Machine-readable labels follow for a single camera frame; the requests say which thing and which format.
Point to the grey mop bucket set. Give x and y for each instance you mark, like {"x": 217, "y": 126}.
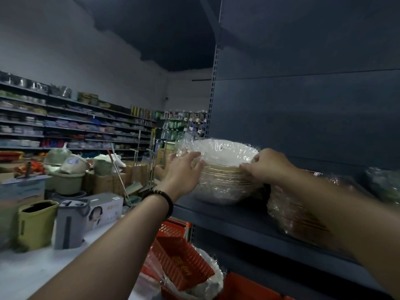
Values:
{"x": 70, "y": 224}

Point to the pile of orange mop heads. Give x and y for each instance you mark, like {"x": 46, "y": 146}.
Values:
{"x": 31, "y": 168}

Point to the grey cardboard box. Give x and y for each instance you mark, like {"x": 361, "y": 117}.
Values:
{"x": 22, "y": 190}

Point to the person's left forearm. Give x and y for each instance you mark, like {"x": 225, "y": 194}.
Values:
{"x": 103, "y": 256}

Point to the person's right forearm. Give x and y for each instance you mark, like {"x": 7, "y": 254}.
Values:
{"x": 350, "y": 215}

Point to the metal mop pole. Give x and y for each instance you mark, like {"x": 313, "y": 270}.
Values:
{"x": 120, "y": 181}

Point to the wall shelving with goods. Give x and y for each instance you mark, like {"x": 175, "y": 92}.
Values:
{"x": 62, "y": 121}

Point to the stack of white plates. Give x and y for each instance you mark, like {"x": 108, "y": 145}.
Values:
{"x": 225, "y": 184}

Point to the red shopping basket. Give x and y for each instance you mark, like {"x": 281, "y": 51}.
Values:
{"x": 172, "y": 229}

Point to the person's left hand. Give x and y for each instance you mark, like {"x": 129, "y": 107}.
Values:
{"x": 184, "y": 178}

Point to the pale green buckets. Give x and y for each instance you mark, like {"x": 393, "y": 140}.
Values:
{"x": 65, "y": 181}

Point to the rack of green packets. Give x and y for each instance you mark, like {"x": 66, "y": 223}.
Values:
{"x": 178, "y": 124}

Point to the rose pink rectangular tray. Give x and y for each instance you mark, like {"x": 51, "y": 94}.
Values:
{"x": 300, "y": 228}

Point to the white box with portrait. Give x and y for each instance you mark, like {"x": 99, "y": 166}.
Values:
{"x": 106, "y": 209}

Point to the person's right hand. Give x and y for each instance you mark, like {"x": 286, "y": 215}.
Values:
{"x": 272, "y": 167}

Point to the dark metal shelf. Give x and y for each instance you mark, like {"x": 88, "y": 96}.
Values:
{"x": 312, "y": 106}

